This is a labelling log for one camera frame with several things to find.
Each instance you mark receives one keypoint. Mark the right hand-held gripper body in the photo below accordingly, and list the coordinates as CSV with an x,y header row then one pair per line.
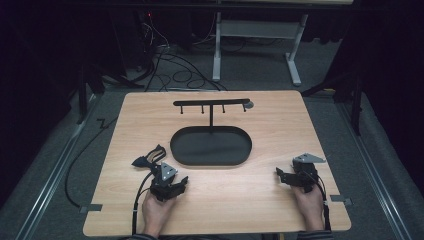
x,y
304,173

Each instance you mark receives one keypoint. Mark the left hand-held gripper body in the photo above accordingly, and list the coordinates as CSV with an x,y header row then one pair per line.
x,y
164,186

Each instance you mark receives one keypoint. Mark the black hook rack with tray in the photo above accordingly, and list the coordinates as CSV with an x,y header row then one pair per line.
x,y
210,146

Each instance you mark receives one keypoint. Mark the person's left hand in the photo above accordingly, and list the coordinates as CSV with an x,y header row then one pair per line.
x,y
156,210

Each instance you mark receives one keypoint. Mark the person's right hand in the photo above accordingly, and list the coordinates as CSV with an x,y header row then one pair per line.
x,y
310,206

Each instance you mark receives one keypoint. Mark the grey tape tab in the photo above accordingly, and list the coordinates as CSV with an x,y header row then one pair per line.
x,y
340,200
90,208

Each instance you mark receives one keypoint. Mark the person's left sleeve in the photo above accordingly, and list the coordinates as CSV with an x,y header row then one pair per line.
x,y
143,237

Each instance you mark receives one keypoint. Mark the person's sleeve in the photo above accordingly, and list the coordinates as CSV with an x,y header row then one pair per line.
x,y
315,235
143,237

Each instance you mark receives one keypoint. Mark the person's right sleeve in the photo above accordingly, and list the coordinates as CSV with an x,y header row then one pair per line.
x,y
315,235

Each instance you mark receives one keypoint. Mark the black floor stand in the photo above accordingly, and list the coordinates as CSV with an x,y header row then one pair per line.
x,y
356,100
87,83

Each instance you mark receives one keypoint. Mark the dark equipment box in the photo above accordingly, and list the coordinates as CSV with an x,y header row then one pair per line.
x,y
136,40

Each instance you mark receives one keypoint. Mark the metal floor rail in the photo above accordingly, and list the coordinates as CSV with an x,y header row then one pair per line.
x,y
376,180
55,173

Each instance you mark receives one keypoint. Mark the white desk frame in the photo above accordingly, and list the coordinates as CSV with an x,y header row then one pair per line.
x,y
256,29

